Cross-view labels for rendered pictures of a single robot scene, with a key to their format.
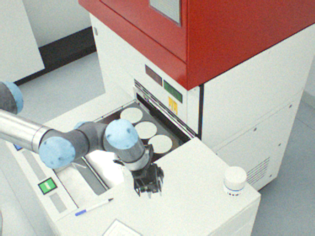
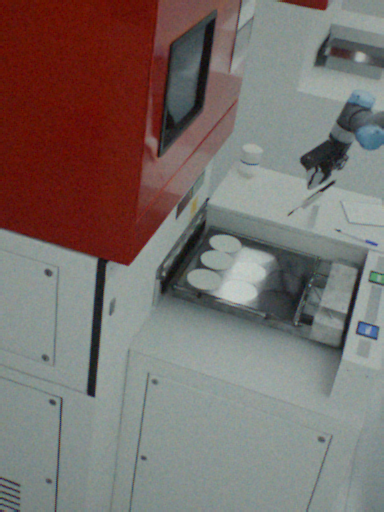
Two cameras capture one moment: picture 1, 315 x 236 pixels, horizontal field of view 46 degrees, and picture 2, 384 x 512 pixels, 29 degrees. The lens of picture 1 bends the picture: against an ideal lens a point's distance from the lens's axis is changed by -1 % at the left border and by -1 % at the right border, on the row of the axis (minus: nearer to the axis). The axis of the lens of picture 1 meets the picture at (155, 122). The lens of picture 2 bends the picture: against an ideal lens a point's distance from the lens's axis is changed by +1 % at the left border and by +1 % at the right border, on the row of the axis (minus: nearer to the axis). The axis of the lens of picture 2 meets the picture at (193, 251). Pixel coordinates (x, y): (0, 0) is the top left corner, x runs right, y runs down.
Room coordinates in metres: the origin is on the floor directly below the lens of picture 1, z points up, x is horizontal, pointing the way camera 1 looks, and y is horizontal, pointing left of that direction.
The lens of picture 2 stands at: (2.41, 1.32, 2.12)
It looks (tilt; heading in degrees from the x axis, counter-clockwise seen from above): 33 degrees down; 226
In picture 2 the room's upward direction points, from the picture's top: 9 degrees clockwise
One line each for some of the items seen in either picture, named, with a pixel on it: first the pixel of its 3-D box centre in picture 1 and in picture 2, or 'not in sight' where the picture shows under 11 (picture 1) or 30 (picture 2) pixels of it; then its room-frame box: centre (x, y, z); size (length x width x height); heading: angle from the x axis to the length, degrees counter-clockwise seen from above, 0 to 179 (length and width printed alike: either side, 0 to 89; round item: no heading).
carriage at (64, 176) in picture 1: (71, 180); (335, 302); (0.88, 0.35, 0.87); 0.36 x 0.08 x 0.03; 33
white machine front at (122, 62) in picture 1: (139, 74); (161, 247); (1.32, 0.05, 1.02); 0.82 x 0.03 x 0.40; 33
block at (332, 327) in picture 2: not in sight; (328, 325); (1.01, 0.44, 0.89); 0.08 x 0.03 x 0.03; 123
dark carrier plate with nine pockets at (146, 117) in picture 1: (123, 141); (249, 271); (1.04, 0.14, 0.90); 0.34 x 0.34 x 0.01; 33
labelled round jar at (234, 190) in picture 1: (234, 182); (250, 161); (0.71, -0.25, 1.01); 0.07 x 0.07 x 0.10
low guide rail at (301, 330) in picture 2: not in sight; (254, 316); (1.10, 0.25, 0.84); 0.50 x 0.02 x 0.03; 123
